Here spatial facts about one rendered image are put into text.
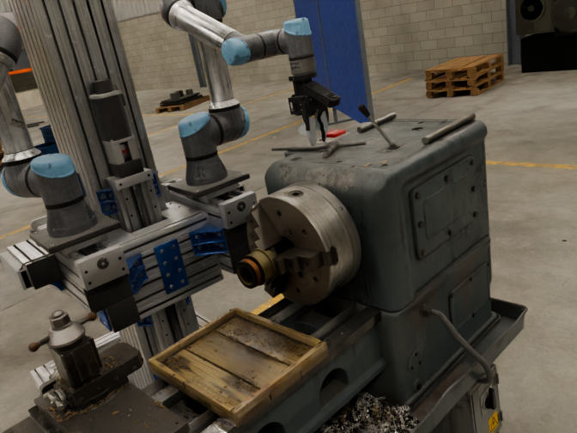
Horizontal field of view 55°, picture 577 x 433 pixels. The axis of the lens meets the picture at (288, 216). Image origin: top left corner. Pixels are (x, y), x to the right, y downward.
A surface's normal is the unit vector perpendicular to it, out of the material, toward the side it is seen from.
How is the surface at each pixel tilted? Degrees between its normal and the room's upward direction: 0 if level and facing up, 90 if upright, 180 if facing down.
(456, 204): 90
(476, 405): 88
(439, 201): 90
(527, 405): 0
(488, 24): 90
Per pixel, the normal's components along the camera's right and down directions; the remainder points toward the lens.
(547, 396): -0.18, -0.92
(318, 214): 0.37, -0.55
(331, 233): 0.56, -0.25
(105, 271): 0.61, 0.17
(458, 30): -0.67, 0.36
